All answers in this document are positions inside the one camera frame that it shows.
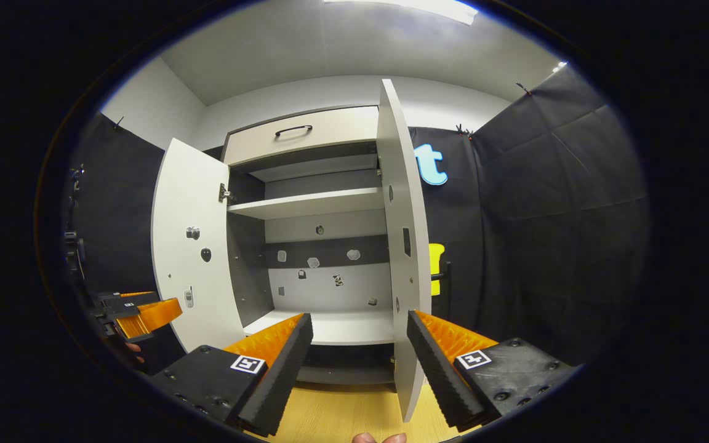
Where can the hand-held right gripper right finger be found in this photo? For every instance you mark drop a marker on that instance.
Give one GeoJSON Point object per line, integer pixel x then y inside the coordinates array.
{"type": "Point", "coordinates": [437, 375]}

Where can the black backdrop cloth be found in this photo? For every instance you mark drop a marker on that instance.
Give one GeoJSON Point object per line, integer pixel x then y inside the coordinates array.
{"type": "Point", "coordinates": [545, 215]}

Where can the black clip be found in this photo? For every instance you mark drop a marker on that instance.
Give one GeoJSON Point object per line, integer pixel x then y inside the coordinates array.
{"type": "Point", "coordinates": [524, 89]}
{"type": "Point", "coordinates": [119, 122]}
{"type": "Point", "coordinates": [464, 130]}

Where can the cabinet door with headphone sticker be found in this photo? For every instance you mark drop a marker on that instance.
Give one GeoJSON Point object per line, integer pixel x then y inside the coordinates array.
{"type": "Point", "coordinates": [400, 184]}

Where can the cabinet door with camera sticker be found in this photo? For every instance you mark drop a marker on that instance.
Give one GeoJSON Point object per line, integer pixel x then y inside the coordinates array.
{"type": "Point", "coordinates": [176, 203]}

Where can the white cabinet shelf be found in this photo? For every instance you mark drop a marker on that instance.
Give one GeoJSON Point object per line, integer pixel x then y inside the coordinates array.
{"type": "Point", "coordinates": [311, 203]}

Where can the small ceiling light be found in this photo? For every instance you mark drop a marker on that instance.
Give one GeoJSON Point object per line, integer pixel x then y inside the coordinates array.
{"type": "Point", "coordinates": [560, 64]}

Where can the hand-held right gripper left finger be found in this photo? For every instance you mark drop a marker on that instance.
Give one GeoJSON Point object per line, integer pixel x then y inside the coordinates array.
{"type": "Point", "coordinates": [280, 375]}

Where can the metal cabinet door hinge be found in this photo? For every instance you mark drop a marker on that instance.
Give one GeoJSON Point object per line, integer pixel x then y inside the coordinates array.
{"type": "Point", "coordinates": [225, 194]}

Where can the beige double-door shoe cabinet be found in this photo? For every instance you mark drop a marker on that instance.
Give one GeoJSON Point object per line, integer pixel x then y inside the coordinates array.
{"type": "Point", "coordinates": [305, 132]}

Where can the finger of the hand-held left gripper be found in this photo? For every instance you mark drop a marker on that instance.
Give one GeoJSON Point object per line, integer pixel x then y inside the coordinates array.
{"type": "Point", "coordinates": [145, 317]}
{"type": "Point", "coordinates": [130, 298]}

